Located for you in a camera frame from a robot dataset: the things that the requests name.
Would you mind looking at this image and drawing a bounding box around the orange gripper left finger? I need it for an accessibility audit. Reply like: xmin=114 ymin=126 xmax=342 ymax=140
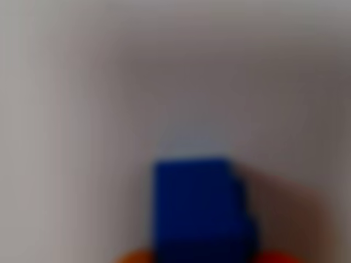
xmin=111 ymin=247 xmax=155 ymax=263

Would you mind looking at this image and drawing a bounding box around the blue lego brick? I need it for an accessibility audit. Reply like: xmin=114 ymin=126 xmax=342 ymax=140
xmin=151 ymin=158 xmax=259 ymax=263

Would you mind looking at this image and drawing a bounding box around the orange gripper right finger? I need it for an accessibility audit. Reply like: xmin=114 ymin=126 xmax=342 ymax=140
xmin=254 ymin=249 xmax=302 ymax=263

